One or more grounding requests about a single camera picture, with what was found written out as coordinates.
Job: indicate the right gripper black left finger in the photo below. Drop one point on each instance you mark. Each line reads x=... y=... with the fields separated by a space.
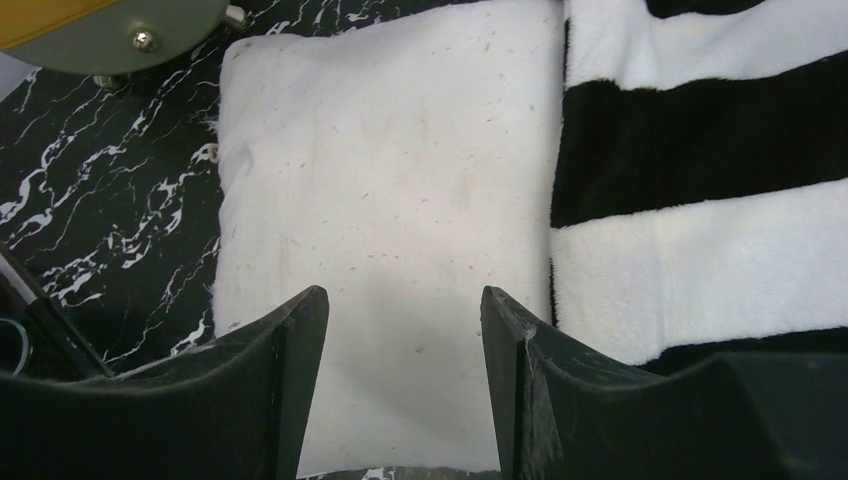
x=235 y=408

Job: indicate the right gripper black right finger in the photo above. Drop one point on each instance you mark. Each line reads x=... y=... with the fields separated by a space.
x=562 y=410

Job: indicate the black white striped pillowcase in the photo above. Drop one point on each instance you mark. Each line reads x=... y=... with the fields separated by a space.
x=700 y=197

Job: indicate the white pillow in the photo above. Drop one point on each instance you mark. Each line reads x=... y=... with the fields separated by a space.
x=403 y=167

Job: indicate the white orange cylinder roll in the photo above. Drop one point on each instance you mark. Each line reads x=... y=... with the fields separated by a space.
x=104 y=39

